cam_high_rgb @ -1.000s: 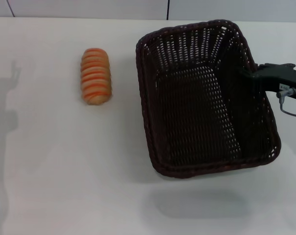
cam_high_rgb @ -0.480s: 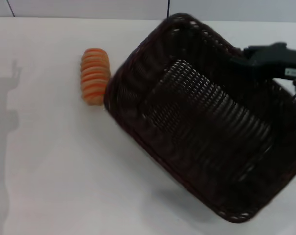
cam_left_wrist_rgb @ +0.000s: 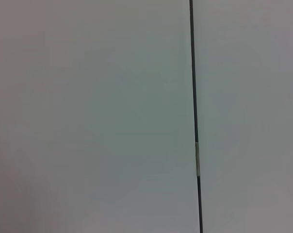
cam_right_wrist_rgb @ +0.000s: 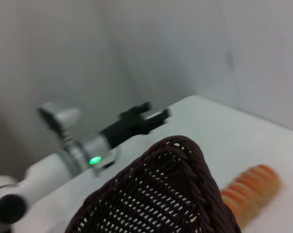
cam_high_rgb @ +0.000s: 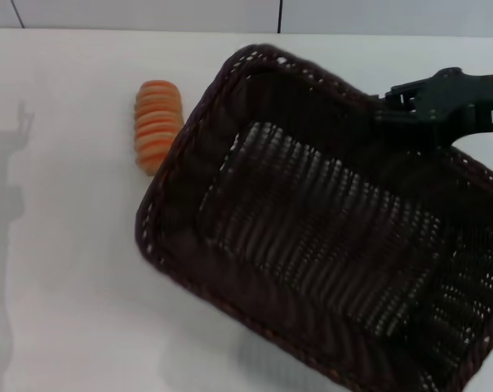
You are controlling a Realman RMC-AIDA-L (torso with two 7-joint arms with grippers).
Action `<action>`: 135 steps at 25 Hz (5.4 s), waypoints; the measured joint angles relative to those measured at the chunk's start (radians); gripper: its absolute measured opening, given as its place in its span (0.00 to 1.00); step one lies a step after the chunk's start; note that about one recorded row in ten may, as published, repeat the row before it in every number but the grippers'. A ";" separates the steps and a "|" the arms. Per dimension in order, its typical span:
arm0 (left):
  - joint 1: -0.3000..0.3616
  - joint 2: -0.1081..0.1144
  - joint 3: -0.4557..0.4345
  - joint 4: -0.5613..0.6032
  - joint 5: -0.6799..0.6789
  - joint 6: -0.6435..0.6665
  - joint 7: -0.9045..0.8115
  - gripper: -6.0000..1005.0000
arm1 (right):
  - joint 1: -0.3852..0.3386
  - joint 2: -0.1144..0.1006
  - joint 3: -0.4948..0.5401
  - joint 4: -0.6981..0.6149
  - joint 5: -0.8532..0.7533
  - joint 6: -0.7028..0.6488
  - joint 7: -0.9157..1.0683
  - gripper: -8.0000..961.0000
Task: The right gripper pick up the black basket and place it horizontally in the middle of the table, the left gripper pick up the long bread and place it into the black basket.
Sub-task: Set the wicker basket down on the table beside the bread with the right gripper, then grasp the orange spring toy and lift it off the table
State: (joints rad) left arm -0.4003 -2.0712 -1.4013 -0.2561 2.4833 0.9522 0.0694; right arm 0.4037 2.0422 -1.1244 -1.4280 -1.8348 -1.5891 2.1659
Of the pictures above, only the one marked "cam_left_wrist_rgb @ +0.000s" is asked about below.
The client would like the black wall seam strip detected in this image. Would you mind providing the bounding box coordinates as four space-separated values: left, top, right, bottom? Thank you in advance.
189 0 204 233

